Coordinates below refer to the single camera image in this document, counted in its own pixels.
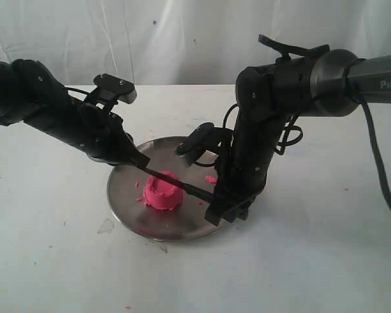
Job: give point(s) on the black knife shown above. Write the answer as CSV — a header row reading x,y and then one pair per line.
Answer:
x,y
185,187

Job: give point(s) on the pink dough piece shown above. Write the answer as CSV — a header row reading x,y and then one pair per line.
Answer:
x,y
161,195

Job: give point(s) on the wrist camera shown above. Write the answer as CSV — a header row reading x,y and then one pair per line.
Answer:
x,y
196,144
109,87

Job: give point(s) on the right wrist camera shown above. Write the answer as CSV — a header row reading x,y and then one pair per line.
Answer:
x,y
196,144

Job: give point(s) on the round steel plate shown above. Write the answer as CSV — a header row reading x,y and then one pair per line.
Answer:
x,y
125,196

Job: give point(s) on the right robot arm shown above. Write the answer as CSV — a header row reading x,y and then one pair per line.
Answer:
x,y
317,82

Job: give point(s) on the pink clay crumb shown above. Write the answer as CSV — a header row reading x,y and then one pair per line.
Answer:
x,y
211,179

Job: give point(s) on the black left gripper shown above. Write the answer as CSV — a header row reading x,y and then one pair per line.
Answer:
x,y
88,129

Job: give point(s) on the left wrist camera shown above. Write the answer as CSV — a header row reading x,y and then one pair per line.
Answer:
x,y
109,87

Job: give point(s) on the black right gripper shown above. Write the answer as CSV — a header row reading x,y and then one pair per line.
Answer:
x,y
245,175

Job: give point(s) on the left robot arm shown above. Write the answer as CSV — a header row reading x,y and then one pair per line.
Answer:
x,y
29,93

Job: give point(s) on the white backdrop curtain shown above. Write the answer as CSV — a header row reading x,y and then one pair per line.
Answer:
x,y
181,42

